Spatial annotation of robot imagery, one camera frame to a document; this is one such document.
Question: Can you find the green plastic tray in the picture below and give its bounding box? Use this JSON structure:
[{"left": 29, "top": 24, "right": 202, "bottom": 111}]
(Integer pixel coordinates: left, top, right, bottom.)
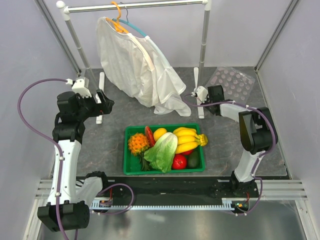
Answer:
[{"left": 123, "top": 123, "right": 206, "bottom": 176}]

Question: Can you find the red tomato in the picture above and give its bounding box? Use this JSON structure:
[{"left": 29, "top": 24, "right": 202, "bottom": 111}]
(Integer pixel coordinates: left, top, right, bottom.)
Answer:
[{"left": 171, "top": 154, "right": 187, "bottom": 170}]

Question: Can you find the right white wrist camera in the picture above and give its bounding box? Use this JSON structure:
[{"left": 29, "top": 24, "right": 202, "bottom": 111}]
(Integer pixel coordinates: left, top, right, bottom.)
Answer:
[{"left": 191, "top": 86, "right": 208, "bottom": 103}]

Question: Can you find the yellow lemon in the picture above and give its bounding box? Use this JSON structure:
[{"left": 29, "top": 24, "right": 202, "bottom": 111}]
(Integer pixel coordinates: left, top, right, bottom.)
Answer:
[{"left": 153, "top": 128, "right": 168, "bottom": 142}]

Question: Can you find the green plastic lettuce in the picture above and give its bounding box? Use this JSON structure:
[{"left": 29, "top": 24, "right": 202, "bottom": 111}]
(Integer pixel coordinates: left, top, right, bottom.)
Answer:
[{"left": 144, "top": 132, "right": 178, "bottom": 173}]

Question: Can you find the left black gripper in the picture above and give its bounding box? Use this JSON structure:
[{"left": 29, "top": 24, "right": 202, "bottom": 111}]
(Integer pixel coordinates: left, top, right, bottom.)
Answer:
[{"left": 75, "top": 89, "right": 114, "bottom": 122}]

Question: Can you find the yellow banana bunch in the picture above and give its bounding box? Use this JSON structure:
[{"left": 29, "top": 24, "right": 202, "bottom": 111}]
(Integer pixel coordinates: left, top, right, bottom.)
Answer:
[{"left": 173, "top": 127, "right": 208, "bottom": 154}]

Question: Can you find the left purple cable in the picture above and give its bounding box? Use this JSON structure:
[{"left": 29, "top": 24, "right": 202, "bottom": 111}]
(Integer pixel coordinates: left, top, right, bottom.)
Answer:
[{"left": 17, "top": 78, "right": 80, "bottom": 240}]

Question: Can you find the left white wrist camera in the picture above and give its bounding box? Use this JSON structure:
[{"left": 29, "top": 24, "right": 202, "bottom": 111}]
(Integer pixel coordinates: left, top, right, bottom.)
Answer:
[{"left": 71, "top": 77, "right": 92, "bottom": 99}]

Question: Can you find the red watermelon slice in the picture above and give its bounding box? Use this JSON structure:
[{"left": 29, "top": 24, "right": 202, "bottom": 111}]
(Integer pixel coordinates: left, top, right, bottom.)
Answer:
[{"left": 144, "top": 126, "right": 156, "bottom": 147}]

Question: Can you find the orange clothes hanger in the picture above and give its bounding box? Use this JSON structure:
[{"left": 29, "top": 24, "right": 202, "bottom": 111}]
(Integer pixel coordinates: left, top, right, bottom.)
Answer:
[{"left": 105, "top": 1, "right": 129, "bottom": 34}]

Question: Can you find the silver white clothes rack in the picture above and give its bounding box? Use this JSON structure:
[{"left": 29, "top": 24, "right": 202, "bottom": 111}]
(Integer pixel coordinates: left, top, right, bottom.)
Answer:
[{"left": 55, "top": 0, "right": 212, "bottom": 125}]

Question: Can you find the orange plastic pineapple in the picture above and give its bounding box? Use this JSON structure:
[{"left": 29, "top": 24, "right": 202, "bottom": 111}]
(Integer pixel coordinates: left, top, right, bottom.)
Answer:
[{"left": 128, "top": 133, "right": 151, "bottom": 172}]

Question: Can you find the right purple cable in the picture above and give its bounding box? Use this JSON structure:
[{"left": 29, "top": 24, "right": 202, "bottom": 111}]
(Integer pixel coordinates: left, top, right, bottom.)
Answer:
[{"left": 181, "top": 93, "right": 279, "bottom": 216}]

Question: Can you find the red fruit under bananas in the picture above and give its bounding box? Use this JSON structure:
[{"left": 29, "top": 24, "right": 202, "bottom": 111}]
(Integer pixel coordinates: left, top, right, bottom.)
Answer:
[{"left": 181, "top": 149, "right": 194, "bottom": 156}]

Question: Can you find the teal clothes hanger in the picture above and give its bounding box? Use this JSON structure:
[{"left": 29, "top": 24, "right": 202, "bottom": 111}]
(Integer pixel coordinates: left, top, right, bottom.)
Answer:
[{"left": 112, "top": 2, "right": 149, "bottom": 39}]

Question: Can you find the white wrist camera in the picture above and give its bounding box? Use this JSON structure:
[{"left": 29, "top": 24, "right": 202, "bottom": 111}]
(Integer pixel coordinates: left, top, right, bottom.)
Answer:
[
  {"left": 71, "top": 77, "right": 92, "bottom": 99},
  {"left": 191, "top": 86, "right": 208, "bottom": 103}
]

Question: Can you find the white slotted cable duct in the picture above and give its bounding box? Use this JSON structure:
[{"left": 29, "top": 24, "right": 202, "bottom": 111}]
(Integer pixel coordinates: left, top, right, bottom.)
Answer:
[{"left": 89, "top": 197, "right": 249, "bottom": 212}]

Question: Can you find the white garment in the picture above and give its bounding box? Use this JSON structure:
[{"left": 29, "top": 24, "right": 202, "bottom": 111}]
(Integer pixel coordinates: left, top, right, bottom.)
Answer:
[{"left": 96, "top": 17, "right": 192, "bottom": 117}]

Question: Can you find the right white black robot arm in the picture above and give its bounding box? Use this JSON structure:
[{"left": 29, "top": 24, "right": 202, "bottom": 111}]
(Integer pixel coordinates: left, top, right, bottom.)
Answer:
[{"left": 206, "top": 85, "right": 278, "bottom": 198}]

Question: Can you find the clear dotted zip top bag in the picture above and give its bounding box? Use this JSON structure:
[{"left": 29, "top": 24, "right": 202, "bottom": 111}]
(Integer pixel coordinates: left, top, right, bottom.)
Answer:
[{"left": 205, "top": 67, "right": 256, "bottom": 104}]

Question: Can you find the dark green avocado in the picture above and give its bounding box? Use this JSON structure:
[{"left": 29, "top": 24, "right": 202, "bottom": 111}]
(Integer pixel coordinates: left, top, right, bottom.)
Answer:
[{"left": 187, "top": 151, "right": 200, "bottom": 169}]

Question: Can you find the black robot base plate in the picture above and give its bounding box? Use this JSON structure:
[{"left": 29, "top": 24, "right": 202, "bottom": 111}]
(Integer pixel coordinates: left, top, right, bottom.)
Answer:
[{"left": 97, "top": 176, "right": 259, "bottom": 207}]

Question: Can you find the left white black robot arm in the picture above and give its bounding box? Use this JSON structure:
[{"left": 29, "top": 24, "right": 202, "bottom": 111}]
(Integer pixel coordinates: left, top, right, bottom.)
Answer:
[{"left": 37, "top": 89, "right": 114, "bottom": 232}]

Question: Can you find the purple cable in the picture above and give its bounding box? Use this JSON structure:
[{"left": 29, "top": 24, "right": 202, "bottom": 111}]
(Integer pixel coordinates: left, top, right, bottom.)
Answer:
[
  {"left": 17, "top": 78, "right": 80, "bottom": 240},
  {"left": 181, "top": 93, "right": 279, "bottom": 216}
]

